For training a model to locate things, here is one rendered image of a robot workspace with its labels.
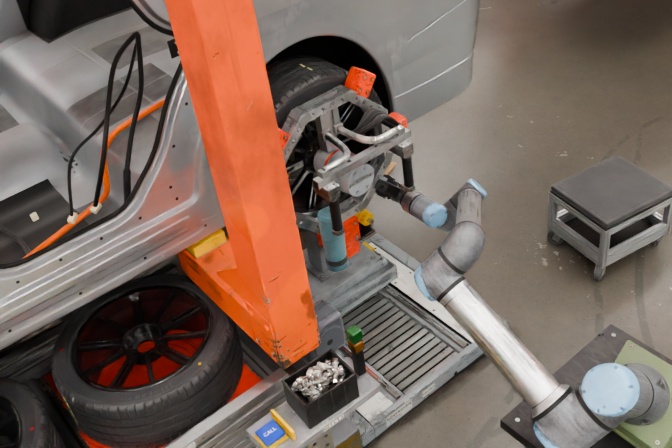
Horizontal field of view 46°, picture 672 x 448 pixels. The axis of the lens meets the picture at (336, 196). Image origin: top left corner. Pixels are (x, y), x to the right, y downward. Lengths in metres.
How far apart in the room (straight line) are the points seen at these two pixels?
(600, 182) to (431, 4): 1.12
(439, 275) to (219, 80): 0.97
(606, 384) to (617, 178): 1.43
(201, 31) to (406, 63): 1.39
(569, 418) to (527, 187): 1.89
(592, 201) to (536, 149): 0.97
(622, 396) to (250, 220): 1.16
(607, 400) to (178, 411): 1.37
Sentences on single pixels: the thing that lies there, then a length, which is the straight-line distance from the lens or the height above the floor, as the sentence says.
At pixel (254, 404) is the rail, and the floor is 0.36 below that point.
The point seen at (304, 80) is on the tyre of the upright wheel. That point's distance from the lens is 2.81.
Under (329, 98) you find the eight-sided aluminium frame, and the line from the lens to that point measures 2.79.
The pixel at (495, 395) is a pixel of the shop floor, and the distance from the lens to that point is 3.19.
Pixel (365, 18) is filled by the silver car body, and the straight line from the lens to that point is 2.94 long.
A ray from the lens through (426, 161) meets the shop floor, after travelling 4.36.
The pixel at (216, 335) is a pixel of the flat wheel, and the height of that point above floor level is 0.50.
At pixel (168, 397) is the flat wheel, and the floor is 0.49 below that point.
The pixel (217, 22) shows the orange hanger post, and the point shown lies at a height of 1.74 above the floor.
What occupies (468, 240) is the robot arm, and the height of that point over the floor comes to 0.86.
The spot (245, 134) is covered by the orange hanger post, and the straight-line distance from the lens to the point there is 2.09.
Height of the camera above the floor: 2.50
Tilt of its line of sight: 37 degrees down
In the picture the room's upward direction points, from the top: 9 degrees counter-clockwise
